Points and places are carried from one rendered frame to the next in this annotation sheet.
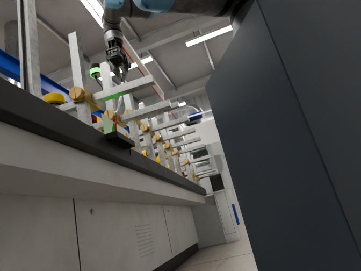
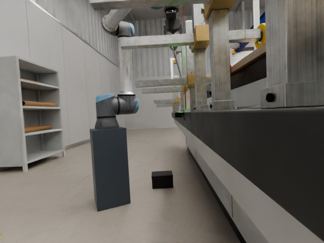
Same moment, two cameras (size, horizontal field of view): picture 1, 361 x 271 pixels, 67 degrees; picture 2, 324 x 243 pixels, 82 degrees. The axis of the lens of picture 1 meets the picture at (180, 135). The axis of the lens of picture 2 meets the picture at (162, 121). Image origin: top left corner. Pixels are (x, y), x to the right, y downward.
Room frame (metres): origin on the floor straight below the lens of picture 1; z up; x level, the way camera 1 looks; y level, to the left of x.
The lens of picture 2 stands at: (2.04, 0.01, 0.70)
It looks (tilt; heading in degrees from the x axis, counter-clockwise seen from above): 3 degrees down; 172
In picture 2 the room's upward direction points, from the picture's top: 3 degrees counter-clockwise
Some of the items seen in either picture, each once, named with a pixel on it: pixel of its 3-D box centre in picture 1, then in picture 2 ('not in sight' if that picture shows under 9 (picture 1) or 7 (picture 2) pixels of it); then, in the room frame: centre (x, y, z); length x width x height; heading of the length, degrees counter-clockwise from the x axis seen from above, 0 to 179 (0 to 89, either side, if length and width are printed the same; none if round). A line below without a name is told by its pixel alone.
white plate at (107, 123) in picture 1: (117, 133); (186, 102); (1.10, 0.26, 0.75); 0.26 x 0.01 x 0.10; 171
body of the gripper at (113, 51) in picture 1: (115, 52); (172, 21); (1.10, 0.21, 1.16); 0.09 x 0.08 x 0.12; 171
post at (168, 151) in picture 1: (168, 151); not in sight; (2.12, 0.12, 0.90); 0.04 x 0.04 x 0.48; 81
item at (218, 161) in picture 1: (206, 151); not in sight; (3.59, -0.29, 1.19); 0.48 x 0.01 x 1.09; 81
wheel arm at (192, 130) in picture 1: (162, 138); not in sight; (1.91, 0.13, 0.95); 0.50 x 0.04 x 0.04; 81
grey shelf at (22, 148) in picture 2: not in sight; (31, 114); (-1.16, -1.63, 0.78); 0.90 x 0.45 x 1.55; 167
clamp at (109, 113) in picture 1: (114, 119); (192, 81); (1.16, 0.28, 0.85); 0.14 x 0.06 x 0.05; 171
